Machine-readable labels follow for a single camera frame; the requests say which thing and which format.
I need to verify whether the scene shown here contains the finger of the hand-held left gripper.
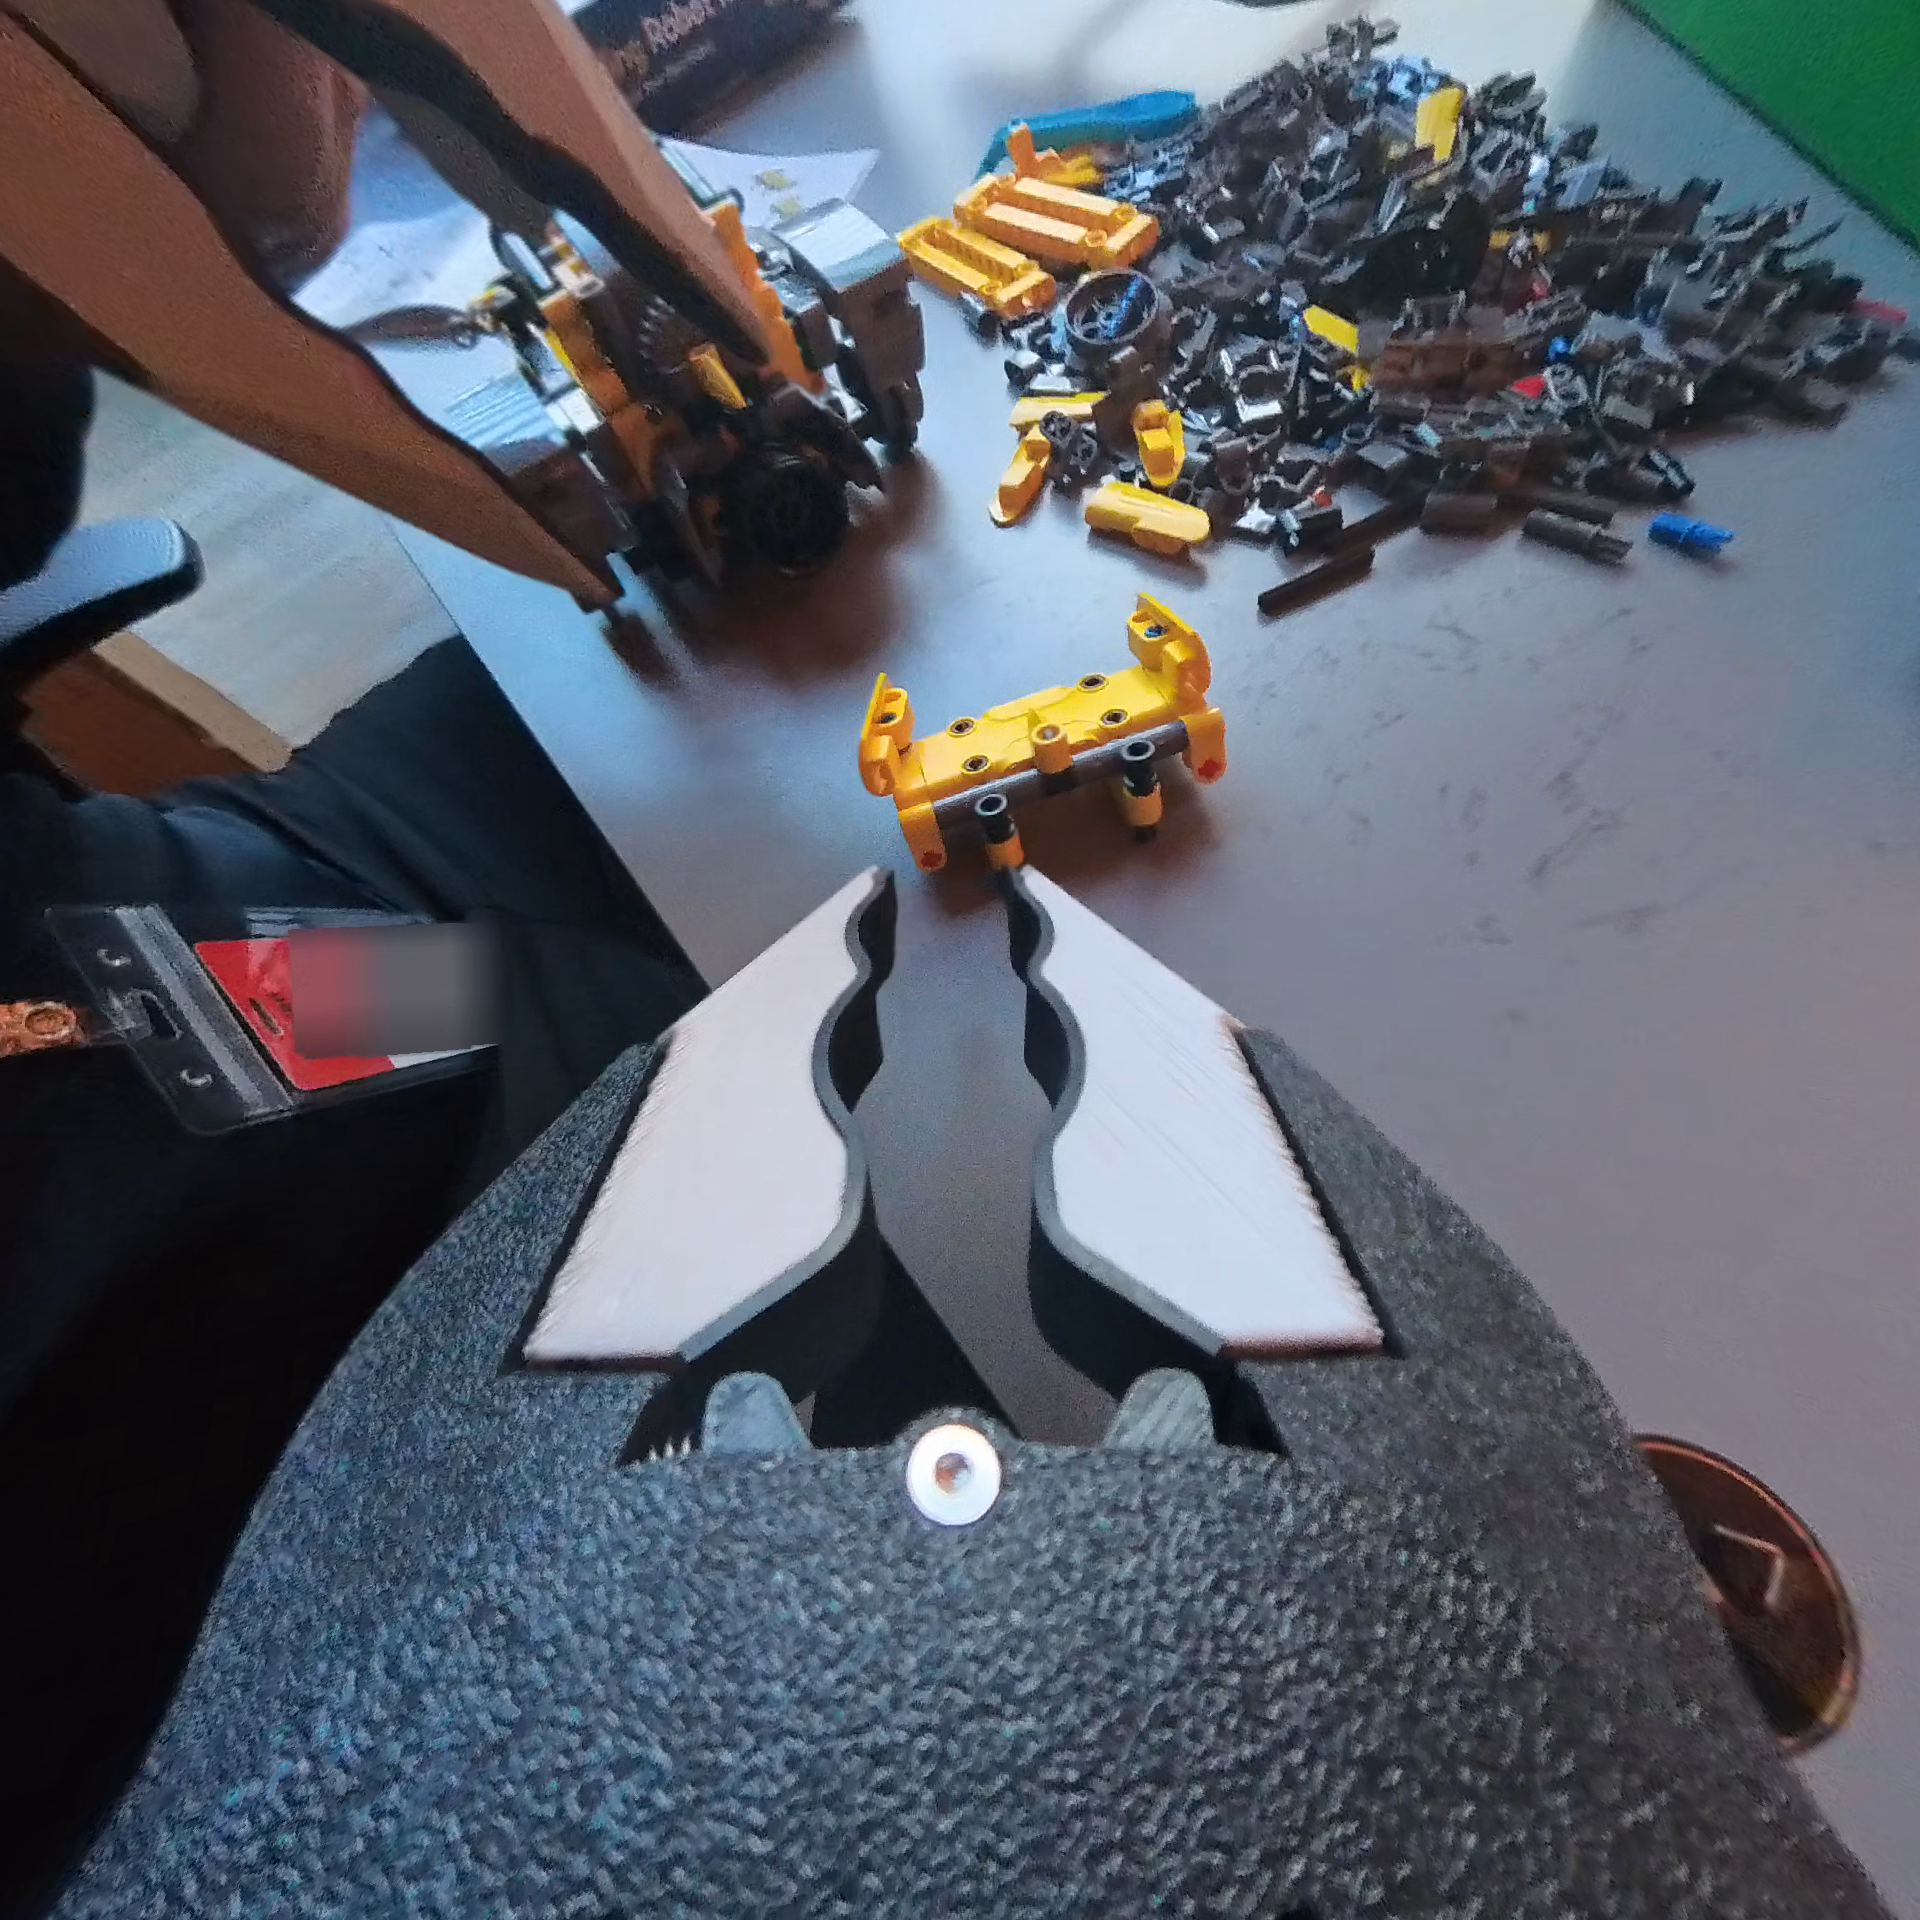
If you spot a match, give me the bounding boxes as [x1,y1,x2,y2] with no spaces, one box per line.
[0,21,624,609]
[266,0,778,366]

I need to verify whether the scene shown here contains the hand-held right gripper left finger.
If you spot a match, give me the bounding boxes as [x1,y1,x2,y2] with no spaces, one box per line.
[521,866,901,1368]

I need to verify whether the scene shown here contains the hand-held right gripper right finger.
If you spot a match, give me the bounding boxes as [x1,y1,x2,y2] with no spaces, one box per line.
[1001,870,1389,1363]

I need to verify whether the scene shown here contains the yellow toy vehicle model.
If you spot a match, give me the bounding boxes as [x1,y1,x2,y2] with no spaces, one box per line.
[450,194,932,620]

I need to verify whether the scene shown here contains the yellow brick sub-assembly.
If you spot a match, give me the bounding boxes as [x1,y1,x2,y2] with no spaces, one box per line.
[853,592,1230,876]

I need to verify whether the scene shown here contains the grey desk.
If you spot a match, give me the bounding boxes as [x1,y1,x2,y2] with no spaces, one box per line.
[292,0,1920,1920]

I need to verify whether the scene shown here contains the dark toy set box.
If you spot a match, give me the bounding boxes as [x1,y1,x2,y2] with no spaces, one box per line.
[576,0,849,114]

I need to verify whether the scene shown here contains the white instruction booklet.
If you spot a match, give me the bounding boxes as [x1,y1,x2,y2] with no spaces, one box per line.
[292,120,887,344]

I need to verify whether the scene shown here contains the chair armrest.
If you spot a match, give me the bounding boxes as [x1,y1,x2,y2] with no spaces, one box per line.
[0,516,203,661]

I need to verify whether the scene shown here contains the yellow rectangular beam panel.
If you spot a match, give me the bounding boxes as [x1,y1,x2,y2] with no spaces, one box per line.
[893,215,1060,317]
[952,171,1163,275]

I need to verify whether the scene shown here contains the red badge in clear holder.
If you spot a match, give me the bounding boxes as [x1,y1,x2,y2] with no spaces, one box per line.
[41,900,504,1138]

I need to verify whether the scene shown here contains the blue brick separator tool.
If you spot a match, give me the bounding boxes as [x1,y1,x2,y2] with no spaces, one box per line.
[982,89,1201,174]

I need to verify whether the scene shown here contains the dark round wheel rim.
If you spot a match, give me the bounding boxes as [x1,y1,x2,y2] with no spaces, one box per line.
[1062,270,1176,362]

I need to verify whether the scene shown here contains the black axle pin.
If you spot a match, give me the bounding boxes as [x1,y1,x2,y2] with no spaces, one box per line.
[1255,542,1379,618]

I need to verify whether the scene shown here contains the brown round disc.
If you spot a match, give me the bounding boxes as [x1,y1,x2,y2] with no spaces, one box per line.
[1626,1431,1866,1759]

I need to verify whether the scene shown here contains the pile of dark loose bricks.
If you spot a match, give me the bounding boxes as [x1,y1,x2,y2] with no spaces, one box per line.
[893,13,1920,620]

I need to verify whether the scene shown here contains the green plastic storage bin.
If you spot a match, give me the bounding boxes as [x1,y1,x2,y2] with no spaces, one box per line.
[1611,0,1920,281]

